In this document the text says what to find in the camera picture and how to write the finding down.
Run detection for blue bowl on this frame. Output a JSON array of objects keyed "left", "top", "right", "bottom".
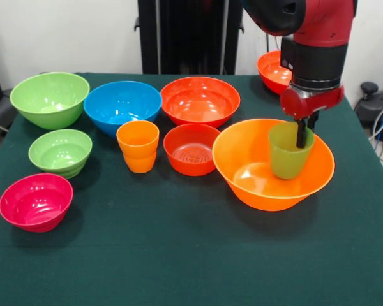
[{"left": 83, "top": 80, "right": 163, "bottom": 138}]

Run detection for white and blue cable bundle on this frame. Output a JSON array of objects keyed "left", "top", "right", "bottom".
[{"left": 368, "top": 99, "right": 383, "bottom": 173}]

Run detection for orange cup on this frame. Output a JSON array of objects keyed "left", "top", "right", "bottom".
[{"left": 116, "top": 120, "right": 160, "bottom": 175}]

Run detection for large orange bowl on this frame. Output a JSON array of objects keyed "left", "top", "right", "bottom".
[{"left": 211, "top": 119, "right": 336, "bottom": 212}]

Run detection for green cup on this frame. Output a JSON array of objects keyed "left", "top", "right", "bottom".
[{"left": 268, "top": 122, "right": 316, "bottom": 180}]

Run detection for small red bowl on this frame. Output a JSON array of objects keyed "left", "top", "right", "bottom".
[{"left": 163, "top": 123, "right": 223, "bottom": 177}]

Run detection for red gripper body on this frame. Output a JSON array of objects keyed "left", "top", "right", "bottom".
[{"left": 280, "top": 83, "right": 345, "bottom": 121}]

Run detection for dark green table cloth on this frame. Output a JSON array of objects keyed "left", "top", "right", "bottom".
[{"left": 0, "top": 72, "right": 383, "bottom": 306}]

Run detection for small green bowl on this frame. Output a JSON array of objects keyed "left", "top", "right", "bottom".
[{"left": 27, "top": 129, "right": 93, "bottom": 179}]

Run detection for pink bowl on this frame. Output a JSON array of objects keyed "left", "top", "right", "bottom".
[{"left": 0, "top": 173, "right": 74, "bottom": 234}]

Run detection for large red bowl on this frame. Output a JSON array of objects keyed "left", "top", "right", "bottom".
[
  {"left": 257, "top": 50, "right": 293, "bottom": 96},
  {"left": 160, "top": 75, "right": 241, "bottom": 128}
]

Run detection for large green bowl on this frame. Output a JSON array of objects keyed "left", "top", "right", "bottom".
[{"left": 9, "top": 71, "right": 91, "bottom": 131}]

